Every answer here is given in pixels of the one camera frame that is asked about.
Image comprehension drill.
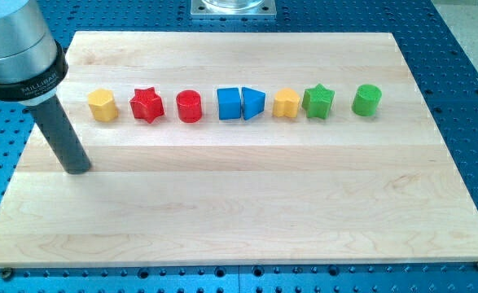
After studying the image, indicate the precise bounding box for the blue triangle block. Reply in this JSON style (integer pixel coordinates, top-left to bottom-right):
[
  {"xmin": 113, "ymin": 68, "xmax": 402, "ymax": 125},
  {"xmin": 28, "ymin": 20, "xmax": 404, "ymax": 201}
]
[{"xmin": 242, "ymin": 87, "xmax": 265, "ymax": 120}]

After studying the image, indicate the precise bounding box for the blue cube block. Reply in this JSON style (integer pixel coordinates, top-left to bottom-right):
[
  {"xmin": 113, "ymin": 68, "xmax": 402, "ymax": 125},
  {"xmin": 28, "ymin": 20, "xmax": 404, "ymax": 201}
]
[{"xmin": 217, "ymin": 88, "xmax": 242, "ymax": 120}]

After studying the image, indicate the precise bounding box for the yellow heart block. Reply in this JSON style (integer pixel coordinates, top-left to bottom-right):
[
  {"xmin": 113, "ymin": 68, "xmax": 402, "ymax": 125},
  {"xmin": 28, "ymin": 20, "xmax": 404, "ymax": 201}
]
[{"xmin": 272, "ymin": 88, "xmax": 300, "ymax": 118}]

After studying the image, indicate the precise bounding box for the red cylinder block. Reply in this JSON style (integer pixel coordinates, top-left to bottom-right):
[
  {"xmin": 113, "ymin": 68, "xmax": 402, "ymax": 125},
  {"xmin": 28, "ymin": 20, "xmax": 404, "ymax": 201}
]
[{"xmin": 176, "ymin": 90, "xmax": 203, "ymax": 123}]

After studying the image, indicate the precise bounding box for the green star block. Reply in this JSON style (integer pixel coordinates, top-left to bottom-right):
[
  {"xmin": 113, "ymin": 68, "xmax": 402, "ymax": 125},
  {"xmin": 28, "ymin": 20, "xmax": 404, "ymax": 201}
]
[{"xmin": 302, "ymin": 84, "xmax": 335, "ymax": 120}]

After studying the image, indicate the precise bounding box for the red star block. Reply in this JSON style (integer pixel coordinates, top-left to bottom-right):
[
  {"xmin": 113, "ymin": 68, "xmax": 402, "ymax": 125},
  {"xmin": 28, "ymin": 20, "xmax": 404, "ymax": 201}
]
[{"xmin": 129, "ymin": 87, "xmax": 164, "ymax": 124}]

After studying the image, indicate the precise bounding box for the light wooden board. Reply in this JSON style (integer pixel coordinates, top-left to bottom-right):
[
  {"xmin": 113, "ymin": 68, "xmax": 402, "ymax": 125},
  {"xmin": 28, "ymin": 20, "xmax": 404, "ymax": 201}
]
[{"xmin": 0, "ymin": 31, "xmax": 478, "ymax": 268}]

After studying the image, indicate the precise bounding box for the green cylinder block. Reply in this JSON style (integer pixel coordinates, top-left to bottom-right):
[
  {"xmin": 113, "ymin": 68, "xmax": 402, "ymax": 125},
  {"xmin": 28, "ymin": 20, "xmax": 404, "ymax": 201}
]
[{"xmin": 351, "ymin": 84, "xmax": 382, "ymax": 116}]

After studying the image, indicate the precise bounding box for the yellow hexagon block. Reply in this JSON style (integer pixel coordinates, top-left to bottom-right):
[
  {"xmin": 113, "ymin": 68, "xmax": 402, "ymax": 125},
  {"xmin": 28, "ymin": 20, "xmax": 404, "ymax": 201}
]
[{"xmin": 87, "ymin": 89, "xmax": 119, "ymax": 122}]

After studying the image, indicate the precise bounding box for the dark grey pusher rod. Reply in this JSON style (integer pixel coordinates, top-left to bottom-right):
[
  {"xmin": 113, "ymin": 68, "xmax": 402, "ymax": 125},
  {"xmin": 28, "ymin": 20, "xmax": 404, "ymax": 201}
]
[{"xmin": 27, "ymin": 95, "xmax": 91, "ymax": 174}]

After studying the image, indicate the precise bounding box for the left board corner screw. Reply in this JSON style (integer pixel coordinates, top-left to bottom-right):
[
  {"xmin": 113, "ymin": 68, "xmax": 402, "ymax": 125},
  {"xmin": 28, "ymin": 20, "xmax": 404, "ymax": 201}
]
[{"xmin": 0, "ymin": 268, "xmax": 14, "ymax": 280}]

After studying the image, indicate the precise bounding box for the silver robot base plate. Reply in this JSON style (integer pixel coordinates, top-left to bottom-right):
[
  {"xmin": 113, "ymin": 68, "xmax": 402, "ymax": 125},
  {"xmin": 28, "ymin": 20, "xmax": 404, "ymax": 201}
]
[{"xmin": 190, "ymin": 0, "xmax": 277, "ymax": 20}]

